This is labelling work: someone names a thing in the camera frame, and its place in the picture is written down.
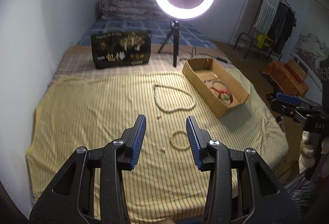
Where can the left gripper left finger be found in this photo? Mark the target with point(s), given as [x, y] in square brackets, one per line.
[133, 138]

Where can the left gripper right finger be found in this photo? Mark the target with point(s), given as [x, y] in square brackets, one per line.
[199, 139]

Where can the clothes drying rack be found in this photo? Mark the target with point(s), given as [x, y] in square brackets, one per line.
[273, 19]

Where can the brown cardboard box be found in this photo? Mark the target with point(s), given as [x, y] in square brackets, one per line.
[205, 73]

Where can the black tripod stand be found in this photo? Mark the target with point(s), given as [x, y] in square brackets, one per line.
[175, 34]

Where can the folded quilt blanket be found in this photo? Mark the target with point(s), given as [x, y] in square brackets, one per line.
[136, 9]

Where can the red cord green bead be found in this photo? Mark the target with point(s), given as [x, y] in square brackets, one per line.
[225, 95]

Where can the black printed gift bag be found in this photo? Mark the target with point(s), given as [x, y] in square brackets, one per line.
[116, 49]

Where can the yellow striped bed sheet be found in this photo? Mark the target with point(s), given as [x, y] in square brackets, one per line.
[91, 113]

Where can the black metal chair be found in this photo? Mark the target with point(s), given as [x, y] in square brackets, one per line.
[251, 46]

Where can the orange wooden cabinet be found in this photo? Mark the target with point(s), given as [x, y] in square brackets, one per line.
[282, 80]

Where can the white gloved right hand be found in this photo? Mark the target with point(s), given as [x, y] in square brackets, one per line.
[306, 159]

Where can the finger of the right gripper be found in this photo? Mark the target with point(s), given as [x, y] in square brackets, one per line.
[289, 99]
[283, 108]

